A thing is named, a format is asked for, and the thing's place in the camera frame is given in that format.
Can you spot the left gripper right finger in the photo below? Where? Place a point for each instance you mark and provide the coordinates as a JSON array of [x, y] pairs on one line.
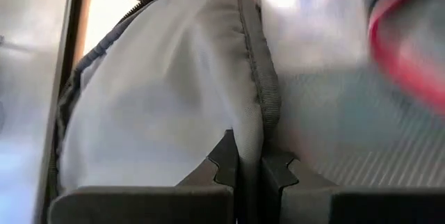
[[347, 206]]

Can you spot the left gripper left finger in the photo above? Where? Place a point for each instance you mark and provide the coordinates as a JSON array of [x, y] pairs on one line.
[[139, 206]]

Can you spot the black backpack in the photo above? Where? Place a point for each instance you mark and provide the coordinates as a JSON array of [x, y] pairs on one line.
[[167, 88]]

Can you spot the white mesh pouch pink zipper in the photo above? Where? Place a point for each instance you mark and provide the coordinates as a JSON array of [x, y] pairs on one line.
[[313, 36]]

